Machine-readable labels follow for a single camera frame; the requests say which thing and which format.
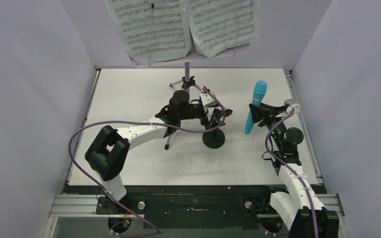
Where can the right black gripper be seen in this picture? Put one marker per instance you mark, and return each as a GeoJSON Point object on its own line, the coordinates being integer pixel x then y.
{"type": "Point", "coordinates": [272, 109]}

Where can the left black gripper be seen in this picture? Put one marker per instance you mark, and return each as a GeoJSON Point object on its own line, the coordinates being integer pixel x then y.
{"type": "Point", "coordinates": [208, 125]}

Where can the black microphone desk stand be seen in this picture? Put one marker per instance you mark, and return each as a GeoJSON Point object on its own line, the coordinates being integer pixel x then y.
{"type": "Point", "coordinates": [214, 139]}

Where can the blue toy microphone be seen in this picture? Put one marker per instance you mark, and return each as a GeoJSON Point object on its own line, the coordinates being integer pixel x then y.
{"type": "Point", "coordinates": [258, 95]}

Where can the lilac perforated music stand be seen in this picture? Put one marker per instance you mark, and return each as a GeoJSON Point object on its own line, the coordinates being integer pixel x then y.
{"type": "Point", "coordinates": [188, 81]}

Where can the sheet music page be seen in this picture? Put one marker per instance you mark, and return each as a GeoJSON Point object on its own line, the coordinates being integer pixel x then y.
{"type": "Point", "coordinates": [220, 25]}
{"type": "Point", "coordinates": [152, 30]}

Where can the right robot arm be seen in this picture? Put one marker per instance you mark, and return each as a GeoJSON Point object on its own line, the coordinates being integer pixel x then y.
{"type": "Point", "coordinates": [299, 208]}

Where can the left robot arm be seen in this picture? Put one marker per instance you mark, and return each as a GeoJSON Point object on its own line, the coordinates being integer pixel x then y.
{"type": "Point", "coordinates": [108, 151]}

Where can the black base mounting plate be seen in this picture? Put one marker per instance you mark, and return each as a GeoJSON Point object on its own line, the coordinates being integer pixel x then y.
{"type": "Point", "coordinates": [190, 207]}

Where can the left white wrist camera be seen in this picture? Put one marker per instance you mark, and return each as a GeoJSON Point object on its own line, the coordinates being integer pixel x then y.
{"type": "Point", "coordinates": [206, 100]}

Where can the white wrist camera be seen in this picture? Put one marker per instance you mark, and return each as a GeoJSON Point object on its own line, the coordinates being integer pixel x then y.
{"type": "Point", "coordinates": [206, 100]}
{"type": "Point", "coordinates": [291, 106]}

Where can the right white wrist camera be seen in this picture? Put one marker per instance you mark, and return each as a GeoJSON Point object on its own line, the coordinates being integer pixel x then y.
{"type": "Point", "coordinates": [291, 106]}

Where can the aluminium rail frame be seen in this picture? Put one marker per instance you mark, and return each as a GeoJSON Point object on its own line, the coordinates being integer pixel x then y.
{"type": "Point", "coordinates": [84, 206]}

